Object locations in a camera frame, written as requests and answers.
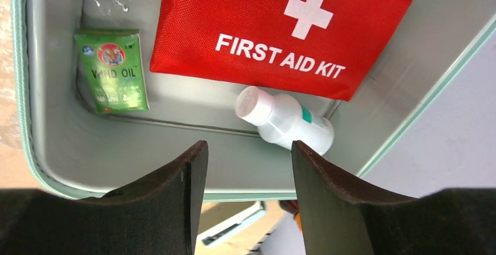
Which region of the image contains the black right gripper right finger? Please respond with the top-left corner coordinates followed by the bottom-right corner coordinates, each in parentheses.
top-left (291, 141), bottom-right (495, 254)

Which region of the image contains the red zipper pouch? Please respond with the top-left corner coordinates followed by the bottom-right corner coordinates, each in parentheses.
top-left (150, 0), bottom-right (414, 101)

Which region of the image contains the brown bottle orange cap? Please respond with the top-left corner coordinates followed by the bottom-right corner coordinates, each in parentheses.
top-left (278, 199), bottom-right (302, 232)

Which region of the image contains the small white bottle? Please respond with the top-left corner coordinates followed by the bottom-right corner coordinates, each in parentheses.
top-left (235, 86), bottom-right (335, 155)

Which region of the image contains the small green medicine box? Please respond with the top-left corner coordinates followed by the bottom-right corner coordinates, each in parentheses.
top-left (74, 28), bottom-right (149, 114)

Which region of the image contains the mint green case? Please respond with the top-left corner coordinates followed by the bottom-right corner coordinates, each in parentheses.
top-left (11, 0), bottom-right (495, 201)

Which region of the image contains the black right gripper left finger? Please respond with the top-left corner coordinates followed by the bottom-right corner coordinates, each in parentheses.
top-left (1, 141), bottom-right (209, 254)

